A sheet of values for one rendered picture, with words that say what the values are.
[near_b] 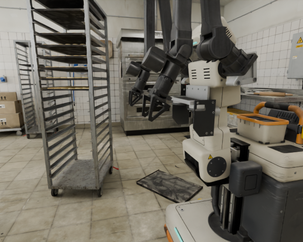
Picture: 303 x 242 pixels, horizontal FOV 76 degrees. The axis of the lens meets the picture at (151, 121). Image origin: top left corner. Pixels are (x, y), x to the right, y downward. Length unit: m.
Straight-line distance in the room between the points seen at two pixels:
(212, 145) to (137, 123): 3.16
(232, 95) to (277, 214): 0.57
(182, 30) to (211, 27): 0.10
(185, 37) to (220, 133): 0.47
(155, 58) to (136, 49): 3.32
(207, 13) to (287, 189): 0.79
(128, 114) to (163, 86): 3.29
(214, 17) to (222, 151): 0.57
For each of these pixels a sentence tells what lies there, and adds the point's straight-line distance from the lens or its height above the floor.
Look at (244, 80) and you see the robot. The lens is 0.80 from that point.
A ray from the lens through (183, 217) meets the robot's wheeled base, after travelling 1.38.
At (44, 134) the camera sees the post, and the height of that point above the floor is 0.66.
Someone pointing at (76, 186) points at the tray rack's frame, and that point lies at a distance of 2.06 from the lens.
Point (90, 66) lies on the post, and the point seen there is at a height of 1.24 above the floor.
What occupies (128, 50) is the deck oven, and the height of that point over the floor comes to 1.68.
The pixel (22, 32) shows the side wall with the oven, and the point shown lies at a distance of 5.19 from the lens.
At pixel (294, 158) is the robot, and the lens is 1.03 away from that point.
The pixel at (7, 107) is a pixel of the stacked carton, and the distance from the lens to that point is 4.84.
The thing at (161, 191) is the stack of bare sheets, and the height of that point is 0.02.
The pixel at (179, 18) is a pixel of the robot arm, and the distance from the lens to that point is 0.70.
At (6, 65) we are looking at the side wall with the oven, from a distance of 5.23.
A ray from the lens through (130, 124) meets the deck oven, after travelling 3.99.
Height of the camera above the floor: 1.12
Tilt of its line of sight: 12 degrees down
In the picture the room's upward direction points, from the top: straight up
